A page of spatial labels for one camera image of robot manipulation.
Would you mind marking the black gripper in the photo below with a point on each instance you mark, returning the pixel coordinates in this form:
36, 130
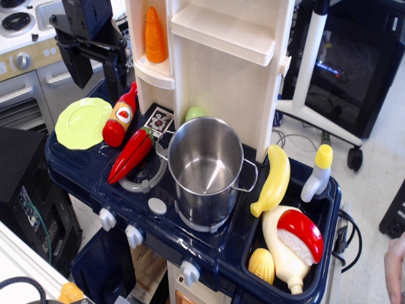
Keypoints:
107, 46

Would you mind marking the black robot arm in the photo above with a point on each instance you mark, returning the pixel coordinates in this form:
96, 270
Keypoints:
85, 32

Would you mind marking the steel pot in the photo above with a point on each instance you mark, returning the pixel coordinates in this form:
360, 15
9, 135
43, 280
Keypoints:
206, 160

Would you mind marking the red and white toy sushi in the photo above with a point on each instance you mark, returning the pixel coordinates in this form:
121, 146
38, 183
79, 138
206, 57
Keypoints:
301, 235

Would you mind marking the person's bare hand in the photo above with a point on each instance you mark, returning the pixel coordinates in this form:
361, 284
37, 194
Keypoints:
393, 269

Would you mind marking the orange toy carrot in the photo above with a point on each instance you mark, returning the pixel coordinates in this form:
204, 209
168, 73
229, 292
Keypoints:
154, 37

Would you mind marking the light green toy plate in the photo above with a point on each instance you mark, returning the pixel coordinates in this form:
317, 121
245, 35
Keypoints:
80, 125

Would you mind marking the grey toy stove unit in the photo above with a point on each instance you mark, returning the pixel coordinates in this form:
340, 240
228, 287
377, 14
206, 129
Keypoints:
35, 84

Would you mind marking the red toy ketchup bottle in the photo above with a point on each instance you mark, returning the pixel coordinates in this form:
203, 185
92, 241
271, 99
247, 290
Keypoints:
118, 123

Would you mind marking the red toy chili pepper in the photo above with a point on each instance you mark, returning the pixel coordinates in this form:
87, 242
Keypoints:
135, 150

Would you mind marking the light green toy ball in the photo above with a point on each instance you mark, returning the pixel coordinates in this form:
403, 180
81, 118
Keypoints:
194, 112

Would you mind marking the cream toy kitchen shelf tower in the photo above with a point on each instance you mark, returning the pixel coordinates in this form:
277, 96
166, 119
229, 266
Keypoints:
227, 57

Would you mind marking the black computer case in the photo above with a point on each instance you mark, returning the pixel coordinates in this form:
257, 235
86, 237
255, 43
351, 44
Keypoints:
38, 211

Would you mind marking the navy toy kitchen counter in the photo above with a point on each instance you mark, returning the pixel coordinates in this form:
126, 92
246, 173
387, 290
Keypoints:
205, 267

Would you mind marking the yellow toy banana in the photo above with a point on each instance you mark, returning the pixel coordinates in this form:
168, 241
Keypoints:
275, 186

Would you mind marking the yellow toy piece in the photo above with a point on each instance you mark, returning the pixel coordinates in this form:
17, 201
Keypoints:
70, 293

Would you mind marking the grey toy faucet yellow cap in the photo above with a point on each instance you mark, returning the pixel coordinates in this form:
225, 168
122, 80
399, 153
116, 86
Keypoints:
319, 178

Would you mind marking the yellow toy corn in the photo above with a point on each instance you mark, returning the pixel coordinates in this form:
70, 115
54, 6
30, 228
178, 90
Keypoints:
262, 265

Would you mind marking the black cabinet with glass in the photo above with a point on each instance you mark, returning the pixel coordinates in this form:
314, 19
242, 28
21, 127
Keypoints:
360, 52

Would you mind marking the cream toy mayonnaise bottle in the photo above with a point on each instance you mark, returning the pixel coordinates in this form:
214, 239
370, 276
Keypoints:
289, 268

